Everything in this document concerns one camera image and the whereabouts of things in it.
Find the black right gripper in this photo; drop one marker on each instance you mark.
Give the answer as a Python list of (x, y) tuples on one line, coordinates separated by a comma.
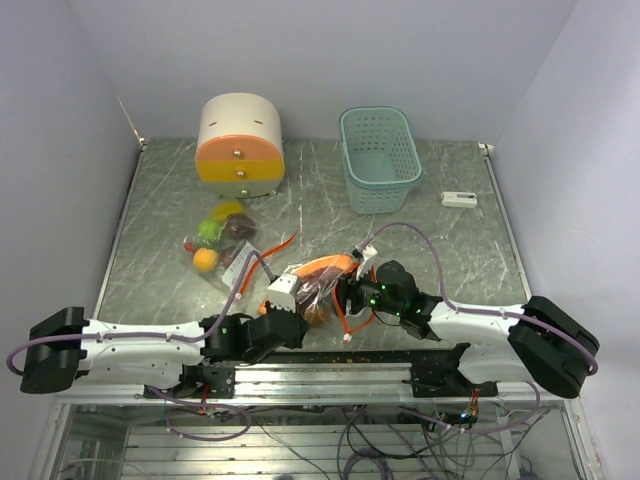
[(348, 289)]

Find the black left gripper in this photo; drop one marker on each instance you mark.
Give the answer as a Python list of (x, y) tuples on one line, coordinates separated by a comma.
[(302, 328)]

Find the zip bag with fake food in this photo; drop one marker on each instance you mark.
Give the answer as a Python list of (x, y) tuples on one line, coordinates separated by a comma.
[(317, 295)]

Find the zip bag with fruit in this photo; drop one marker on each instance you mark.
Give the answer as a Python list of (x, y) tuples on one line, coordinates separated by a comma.
[(218, 243)]

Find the light blue plastic basket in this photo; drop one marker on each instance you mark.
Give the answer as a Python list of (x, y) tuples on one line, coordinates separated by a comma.
[(380, 161)]

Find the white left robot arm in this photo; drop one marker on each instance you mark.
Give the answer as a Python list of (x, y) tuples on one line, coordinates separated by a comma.
[(68, 349)]

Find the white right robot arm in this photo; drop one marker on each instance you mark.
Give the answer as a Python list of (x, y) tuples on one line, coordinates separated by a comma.
[(533, 342)]

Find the small white device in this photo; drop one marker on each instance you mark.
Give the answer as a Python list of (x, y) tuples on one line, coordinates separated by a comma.
[(465, 200)]

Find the round three-drawer cabinet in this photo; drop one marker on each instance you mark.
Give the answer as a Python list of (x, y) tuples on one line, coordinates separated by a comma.
[(240, 146)]

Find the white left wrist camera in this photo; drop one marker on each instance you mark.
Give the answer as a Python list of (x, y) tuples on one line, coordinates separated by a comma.
[(281, 294)]

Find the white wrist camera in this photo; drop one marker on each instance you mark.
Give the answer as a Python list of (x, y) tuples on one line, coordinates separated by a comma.
[(281, 294), (366, 261)]

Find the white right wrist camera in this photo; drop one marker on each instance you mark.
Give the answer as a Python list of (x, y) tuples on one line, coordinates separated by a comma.
[(366, 261)]

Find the aluminium frame rail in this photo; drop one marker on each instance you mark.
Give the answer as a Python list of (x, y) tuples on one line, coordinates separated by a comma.
[(332, 383)]

